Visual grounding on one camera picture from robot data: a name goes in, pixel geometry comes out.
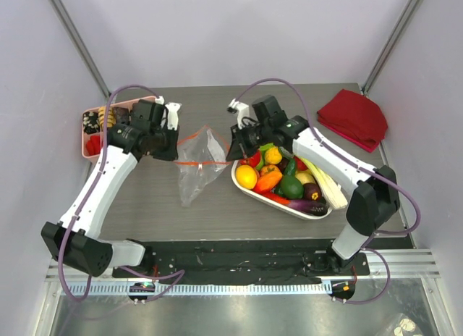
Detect yellow orange toy fruit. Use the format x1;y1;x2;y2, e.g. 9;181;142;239
235;165;259;190

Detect yellow toy pepper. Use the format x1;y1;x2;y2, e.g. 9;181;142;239
264;146;283;165

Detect orange toy tomato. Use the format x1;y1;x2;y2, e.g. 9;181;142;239
260;164;280;177

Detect clear zip top bag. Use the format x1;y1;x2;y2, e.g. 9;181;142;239
174;125;230;207

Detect orange toy bell pepper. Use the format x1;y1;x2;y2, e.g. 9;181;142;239
252;170;283;194

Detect green toy avocado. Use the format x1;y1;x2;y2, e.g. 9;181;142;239
280;175;305;199

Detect red toy apple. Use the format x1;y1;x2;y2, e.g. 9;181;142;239
239;151;262;168

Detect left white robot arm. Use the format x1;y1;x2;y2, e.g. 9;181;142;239
41;124;179;277

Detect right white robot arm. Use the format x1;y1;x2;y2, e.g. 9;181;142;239
226;95;400;274

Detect light green toy fruit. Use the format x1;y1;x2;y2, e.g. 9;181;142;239
259;143;274;153

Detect red toy chili pepper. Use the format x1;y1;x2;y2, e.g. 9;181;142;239
263;192;291;206

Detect tan striped pastry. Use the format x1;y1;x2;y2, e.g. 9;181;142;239
98;106;116;129

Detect yellow toy lemon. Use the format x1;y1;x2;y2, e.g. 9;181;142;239
295;171;315;185

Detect red candies in tray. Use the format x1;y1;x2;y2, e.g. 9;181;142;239
85;135;102;156

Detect pink divided snack tray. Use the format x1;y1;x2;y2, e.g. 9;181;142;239
81;96;156;163

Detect white plastic basket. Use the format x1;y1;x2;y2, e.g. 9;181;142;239
231;161;333;220

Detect dark purple toy mangosteen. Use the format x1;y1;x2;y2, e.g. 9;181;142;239
303;182;323;201

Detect purple toy eggplant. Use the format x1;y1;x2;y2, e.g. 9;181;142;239
287;199;328;217

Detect white green toy leek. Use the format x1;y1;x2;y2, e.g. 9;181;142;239
300;158;348;210

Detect red folded cloth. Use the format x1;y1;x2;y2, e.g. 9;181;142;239
317;89;388;153

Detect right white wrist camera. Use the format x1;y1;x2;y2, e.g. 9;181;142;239
227;98;250;129

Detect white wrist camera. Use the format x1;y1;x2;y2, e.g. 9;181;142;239
155;96;182;131
227;98;250;129

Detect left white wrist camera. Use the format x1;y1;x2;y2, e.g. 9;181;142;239
155;96;182;131

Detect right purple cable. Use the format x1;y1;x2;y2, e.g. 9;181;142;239
234;77;422;306

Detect purple cable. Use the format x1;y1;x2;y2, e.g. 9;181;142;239
234;77;422;306
57;84;186;303

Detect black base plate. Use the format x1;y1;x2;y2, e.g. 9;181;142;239
133;239;370;285

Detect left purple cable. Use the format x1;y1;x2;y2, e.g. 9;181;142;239
57;84;186;303

